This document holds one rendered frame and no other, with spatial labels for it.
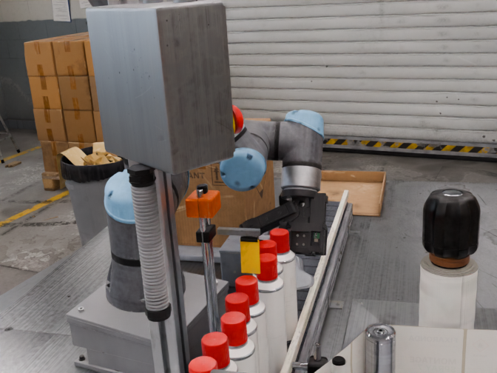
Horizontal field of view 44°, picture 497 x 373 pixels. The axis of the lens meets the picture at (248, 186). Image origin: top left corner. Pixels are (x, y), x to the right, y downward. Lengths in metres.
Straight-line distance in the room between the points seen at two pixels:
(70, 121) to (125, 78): 4.10
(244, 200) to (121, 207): 0.50
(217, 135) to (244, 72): 4.94
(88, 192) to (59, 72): 1.60
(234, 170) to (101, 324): 0.36
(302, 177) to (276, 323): 0.29
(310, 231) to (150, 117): 0.48
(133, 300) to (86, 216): 2.36
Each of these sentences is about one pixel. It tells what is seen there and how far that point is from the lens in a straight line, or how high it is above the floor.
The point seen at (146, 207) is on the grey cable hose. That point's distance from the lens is 0.78.
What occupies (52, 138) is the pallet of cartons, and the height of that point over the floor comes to 0.42.
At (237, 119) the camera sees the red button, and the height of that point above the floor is 1.33.
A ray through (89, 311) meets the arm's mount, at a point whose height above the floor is 0.94.
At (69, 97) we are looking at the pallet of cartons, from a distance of 4.81.
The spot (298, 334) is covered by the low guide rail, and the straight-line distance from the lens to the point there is 1.10.
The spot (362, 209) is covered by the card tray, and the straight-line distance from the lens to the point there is 1.86.
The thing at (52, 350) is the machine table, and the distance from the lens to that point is 1.32.
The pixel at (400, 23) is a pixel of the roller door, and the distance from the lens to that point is 5.17.
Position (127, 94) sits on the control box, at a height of 1.37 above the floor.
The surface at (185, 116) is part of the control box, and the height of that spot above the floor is 1.35.
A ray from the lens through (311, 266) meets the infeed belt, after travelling 1.41.
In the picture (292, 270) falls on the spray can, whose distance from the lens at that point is 1.08.
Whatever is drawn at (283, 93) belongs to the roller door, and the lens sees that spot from 5.56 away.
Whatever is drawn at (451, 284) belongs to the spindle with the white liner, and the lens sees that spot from 0.98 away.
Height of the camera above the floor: 1.50
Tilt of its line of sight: 19 degrees down
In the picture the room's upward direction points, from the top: 4 degrees counter-clockwise
